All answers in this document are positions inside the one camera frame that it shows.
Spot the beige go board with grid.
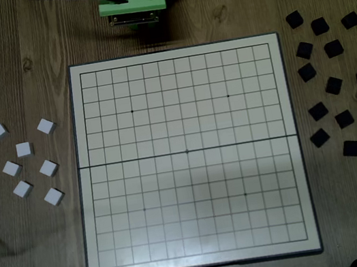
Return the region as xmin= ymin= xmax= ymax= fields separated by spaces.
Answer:
xmin=49 ymin=27 xmax=325 ymax=267

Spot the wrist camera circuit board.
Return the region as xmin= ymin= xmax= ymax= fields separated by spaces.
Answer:
xmin=108 ymin=7 xmax=160 ymax=32

